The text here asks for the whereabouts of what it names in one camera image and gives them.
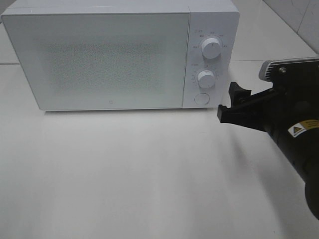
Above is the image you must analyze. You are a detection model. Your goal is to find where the white microwave oven body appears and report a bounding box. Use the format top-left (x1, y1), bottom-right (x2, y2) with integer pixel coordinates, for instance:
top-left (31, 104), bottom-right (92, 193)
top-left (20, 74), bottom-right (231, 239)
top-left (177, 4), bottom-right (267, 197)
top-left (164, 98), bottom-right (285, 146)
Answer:
top-left (0, 0), bottom-right (240, 111)

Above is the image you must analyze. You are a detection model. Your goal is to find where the white timer knob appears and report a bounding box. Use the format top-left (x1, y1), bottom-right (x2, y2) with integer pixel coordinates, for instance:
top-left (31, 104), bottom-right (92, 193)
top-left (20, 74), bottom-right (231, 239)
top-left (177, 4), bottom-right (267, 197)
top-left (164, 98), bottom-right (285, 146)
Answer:
top-left (197, 70), bottom-right (216, 89)

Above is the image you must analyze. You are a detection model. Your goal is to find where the white microwave door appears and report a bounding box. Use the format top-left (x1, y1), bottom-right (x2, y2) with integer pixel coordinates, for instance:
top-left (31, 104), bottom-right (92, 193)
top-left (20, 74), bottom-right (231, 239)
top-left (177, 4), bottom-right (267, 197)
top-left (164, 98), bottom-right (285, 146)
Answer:
top-left (2, 13), bottom-right (189, 111)

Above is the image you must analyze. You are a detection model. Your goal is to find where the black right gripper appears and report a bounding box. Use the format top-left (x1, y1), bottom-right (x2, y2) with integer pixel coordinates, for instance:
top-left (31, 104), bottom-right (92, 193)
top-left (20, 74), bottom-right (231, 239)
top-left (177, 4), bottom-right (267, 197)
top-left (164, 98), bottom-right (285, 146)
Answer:
top-left (217, 82), bottom-right (319, 149)

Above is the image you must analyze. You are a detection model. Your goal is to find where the white upper power knob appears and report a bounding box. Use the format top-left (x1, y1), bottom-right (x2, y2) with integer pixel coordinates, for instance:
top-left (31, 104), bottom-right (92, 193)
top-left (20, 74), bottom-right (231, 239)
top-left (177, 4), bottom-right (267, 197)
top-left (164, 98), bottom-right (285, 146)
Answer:
top-left (201, 36), bottom-right (222, 59)

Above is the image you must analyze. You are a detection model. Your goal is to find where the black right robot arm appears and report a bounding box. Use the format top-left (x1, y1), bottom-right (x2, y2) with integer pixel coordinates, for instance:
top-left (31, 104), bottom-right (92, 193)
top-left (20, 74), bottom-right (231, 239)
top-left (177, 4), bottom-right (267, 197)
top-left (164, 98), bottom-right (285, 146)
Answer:
top-left (217, 82), bottom-right (319, 218)

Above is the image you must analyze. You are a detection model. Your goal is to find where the white round door button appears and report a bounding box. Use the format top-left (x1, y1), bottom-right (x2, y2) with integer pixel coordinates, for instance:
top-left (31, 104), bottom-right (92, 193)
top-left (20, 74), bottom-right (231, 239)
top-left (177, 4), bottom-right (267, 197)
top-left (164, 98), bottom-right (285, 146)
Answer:
top-left (194, 93), bottom-right (210, 105)

